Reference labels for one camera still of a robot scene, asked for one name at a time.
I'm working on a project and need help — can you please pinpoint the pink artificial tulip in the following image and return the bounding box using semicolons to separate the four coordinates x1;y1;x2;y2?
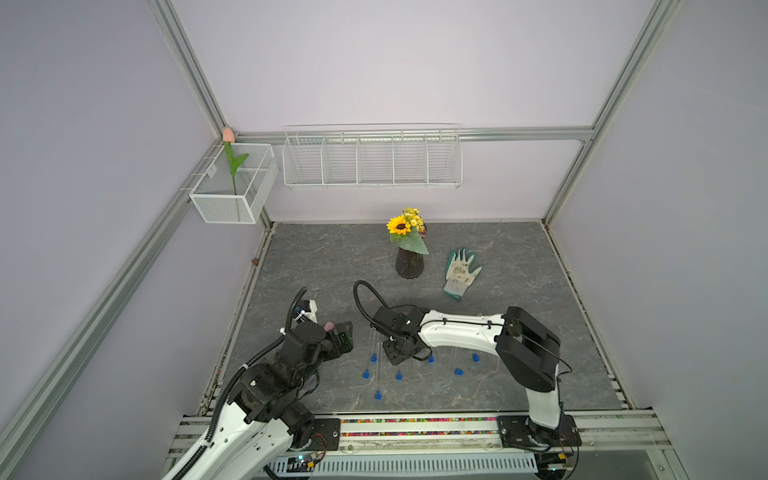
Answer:
222;127;249;195

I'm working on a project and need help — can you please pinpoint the dark glass flower vase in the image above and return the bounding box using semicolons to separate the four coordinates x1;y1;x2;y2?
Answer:
395;248;425;279

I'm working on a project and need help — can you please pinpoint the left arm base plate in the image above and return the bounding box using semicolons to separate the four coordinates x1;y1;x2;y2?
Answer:
290;417;341;453

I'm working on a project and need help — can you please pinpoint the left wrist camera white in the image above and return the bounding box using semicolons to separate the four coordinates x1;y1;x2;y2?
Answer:
295;299;317;323

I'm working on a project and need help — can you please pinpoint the green circuit board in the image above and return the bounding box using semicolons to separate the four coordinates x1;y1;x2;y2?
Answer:
285;455;316;474

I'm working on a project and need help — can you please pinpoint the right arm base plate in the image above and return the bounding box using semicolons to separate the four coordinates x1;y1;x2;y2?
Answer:
497;413;582;452

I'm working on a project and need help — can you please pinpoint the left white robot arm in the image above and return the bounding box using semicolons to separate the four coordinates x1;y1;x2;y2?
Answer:
165;287;353;479

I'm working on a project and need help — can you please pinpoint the green white work glove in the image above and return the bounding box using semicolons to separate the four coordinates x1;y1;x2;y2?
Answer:
443;247;483;300

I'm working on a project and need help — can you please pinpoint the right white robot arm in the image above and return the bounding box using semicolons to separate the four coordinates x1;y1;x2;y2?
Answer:
353;280;582;453

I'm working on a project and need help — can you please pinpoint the yellow sunflower bouquet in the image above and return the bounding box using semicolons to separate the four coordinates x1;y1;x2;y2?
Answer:
386;207;429;255

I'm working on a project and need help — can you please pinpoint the white mesh wall basket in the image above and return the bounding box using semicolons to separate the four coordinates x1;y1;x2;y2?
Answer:
189;142;278;225

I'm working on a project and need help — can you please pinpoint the white wire wall shelf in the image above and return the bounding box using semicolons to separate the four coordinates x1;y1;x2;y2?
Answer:
282;123;463;189

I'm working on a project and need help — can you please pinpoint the white vented cable duct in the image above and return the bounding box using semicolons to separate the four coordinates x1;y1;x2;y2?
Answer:
269;453;539;479

